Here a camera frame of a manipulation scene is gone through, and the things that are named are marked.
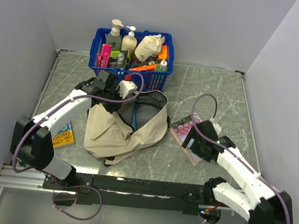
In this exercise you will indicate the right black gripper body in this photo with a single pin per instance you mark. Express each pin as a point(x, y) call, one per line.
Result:
point(197, 146)

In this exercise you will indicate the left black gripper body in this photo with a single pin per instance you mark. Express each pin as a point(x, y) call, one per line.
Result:
point(112, 94)

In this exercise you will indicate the beige canvas backpack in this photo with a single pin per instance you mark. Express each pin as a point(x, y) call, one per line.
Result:
point(110, 136)

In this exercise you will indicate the white flower cover book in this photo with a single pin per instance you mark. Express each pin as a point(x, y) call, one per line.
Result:
point(180, 130)

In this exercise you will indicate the yellow treehouse children's book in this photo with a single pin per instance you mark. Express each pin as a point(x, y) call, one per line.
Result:
point(64, 137)

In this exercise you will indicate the blue paperback book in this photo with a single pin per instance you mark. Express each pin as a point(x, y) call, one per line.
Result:
point(134, 117)

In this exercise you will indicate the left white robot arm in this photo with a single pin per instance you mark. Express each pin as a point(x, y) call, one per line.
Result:
point(32, 140)

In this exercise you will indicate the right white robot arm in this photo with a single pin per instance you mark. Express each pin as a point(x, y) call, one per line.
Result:
point(258, 202)

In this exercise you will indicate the pink box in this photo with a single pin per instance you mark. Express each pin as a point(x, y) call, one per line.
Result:
point(103, 57)

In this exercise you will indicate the green black box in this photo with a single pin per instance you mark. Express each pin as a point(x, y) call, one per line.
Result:
point(119, 59)

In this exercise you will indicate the orange long packet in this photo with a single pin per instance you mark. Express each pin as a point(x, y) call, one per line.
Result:
point(151, 67)

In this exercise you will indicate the blue plastic shopping basket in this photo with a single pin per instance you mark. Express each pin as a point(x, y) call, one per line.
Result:
point(152, 80)

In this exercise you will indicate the small green red-capped bottle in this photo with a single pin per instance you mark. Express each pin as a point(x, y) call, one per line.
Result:
point(162, 66)

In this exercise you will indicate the cream pump lotion bottle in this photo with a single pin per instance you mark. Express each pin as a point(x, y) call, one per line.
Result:
point(129, 42)

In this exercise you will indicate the green pump bottle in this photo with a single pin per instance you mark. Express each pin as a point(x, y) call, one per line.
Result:
point(114, 38)

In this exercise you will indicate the orange snack packet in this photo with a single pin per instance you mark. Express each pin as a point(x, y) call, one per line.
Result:
point(163, 54)

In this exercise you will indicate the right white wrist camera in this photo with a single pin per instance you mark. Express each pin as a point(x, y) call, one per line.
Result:
point(217, 127)

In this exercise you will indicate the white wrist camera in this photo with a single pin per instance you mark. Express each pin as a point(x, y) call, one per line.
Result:
point(126, 87)
point(217, 127)

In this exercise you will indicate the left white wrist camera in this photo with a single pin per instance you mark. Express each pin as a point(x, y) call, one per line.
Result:
point(126, 87)

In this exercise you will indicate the beige drawstring cloth pouch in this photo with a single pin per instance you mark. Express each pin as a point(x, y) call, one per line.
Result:
point(149, 47)

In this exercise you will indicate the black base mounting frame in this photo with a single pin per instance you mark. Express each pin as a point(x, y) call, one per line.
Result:
point(138, 193)

